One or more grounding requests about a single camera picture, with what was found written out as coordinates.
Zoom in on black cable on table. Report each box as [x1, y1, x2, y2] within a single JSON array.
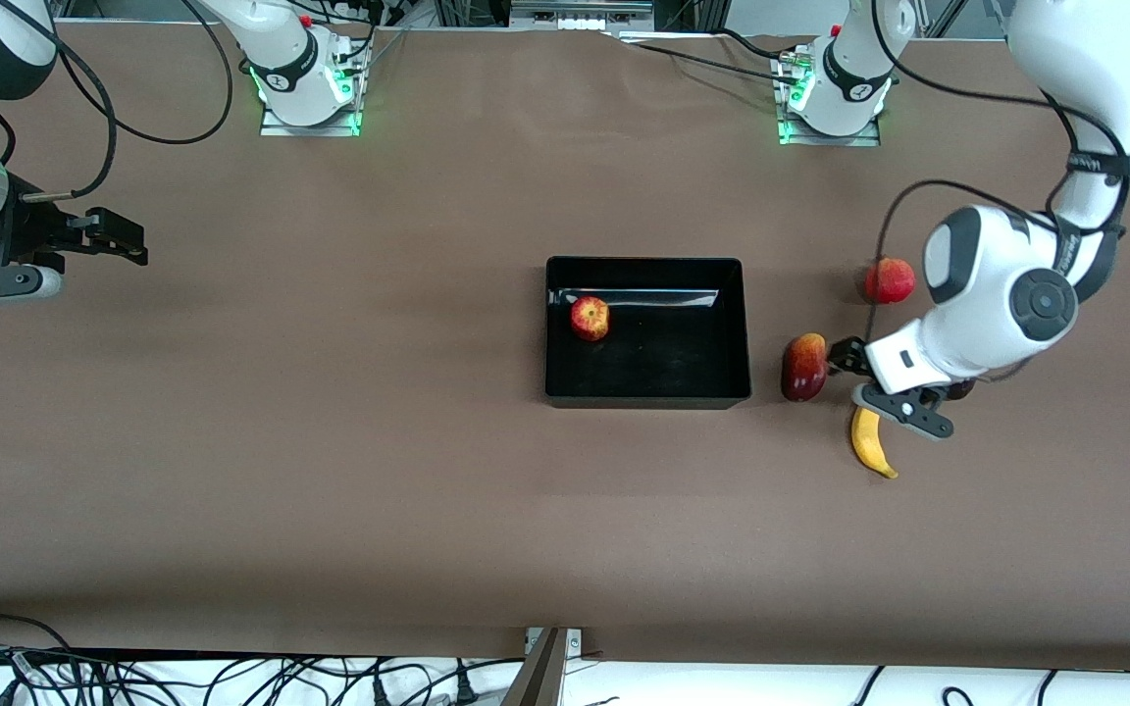
[[614, 31, 794, 85]]

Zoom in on metal table edge bracket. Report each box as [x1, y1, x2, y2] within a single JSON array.
[[501, 627, 585, 706]]

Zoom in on brown table cover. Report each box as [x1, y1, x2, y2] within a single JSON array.
[[0, 20, 1130, 674]]

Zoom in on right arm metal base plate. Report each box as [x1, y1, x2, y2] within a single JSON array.
[[258, 54, 364, 138]]

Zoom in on black plastic box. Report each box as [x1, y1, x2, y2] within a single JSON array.
[[543, 256, 754, 411]]

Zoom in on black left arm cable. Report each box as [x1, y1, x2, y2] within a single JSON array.
[[859, 0, 1130, 344]]

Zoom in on red yellow apple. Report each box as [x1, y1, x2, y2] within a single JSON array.
[[569, 296, 612, 343]]

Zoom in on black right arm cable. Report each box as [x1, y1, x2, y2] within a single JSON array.
[[21, 0, 235, 203]]

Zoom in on yellow banana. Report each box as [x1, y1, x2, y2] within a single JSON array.
[[850, 406, 900, 480]]

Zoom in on tangled black floor cables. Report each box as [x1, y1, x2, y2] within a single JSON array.
[[0, 613, 527, 706]]

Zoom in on red yellow mango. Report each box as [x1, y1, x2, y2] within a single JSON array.
[[781, 332, 829, 404]]

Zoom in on white power strip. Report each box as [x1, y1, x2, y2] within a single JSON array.
[[510, 0, 656, 32]]

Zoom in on red pomegranate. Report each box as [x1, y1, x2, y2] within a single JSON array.
[[864, 257, 917, 306]]

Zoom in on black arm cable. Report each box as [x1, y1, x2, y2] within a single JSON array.
[[21, 0, 235, 203], [859, 0, 1130, 344]]

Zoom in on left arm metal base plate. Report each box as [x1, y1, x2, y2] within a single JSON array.
[[777, 51, 883, 148]]

